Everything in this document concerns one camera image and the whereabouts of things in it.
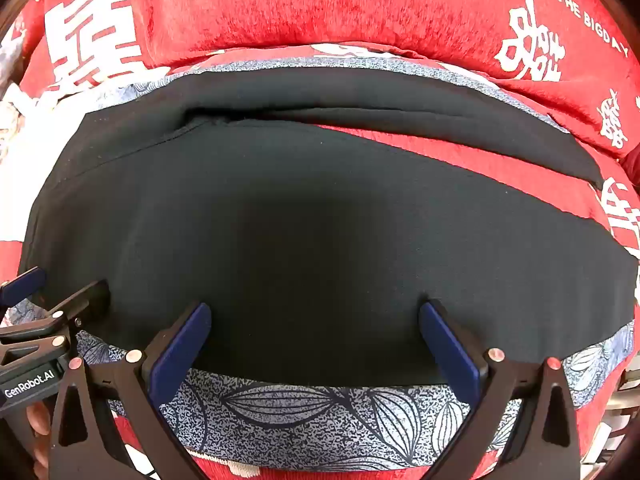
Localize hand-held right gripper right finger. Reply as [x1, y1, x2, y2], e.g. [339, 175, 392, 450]
[419, 299, 582, 480]

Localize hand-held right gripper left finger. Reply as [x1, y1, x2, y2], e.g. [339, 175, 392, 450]
[47, 301, 213, 480]

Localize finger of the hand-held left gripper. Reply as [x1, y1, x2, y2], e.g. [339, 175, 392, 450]
[0, 266, 48, 312]
[44, 279, 112, 334]

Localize black pants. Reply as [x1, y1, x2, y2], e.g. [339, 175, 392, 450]
[17, 67, 640, 388]

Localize person's left hand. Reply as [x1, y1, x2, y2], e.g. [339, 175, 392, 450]
[26, 401, 52, 479]

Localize blue leaf-pattern fabric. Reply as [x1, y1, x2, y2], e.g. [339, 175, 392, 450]
[0, 40, 640, 480]

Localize red velvet quilt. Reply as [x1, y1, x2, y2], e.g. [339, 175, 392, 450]
[20, 0, 640, 161]

